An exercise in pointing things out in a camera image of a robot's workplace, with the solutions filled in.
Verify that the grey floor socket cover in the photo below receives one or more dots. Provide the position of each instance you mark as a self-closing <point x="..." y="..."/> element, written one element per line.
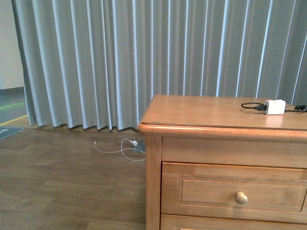
<point x="139" y="146"/>

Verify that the wooden nightstand cabinet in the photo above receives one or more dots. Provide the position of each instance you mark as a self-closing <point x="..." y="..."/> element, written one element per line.
<point x="216" y="130"/>

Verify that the grey floor sign mat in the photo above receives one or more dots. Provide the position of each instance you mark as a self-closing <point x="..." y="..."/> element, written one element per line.
<point x="6" y="131"/>

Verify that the round wooden drawer knob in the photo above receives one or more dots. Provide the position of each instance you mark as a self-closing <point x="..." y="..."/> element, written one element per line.
<point x="241" y="198"/>

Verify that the white power adapter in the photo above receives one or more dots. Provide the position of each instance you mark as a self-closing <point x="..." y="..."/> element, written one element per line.
<point x="274" y="107"/>

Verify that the grey pleated curtain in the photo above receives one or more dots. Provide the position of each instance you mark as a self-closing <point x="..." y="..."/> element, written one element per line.
<point x="98" y="63"/>

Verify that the wooden top drawer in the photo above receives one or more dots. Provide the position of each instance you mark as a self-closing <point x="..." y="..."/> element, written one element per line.
<point x="208" y="190"/>

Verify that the wooden lower drawer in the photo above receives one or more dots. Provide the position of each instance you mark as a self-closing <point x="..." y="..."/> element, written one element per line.
<point x="171" y="222"/>

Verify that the wooden drawer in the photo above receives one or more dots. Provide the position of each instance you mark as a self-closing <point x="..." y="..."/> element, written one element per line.
<point x="171" y="222"/>
<point x="208" y="190"/>

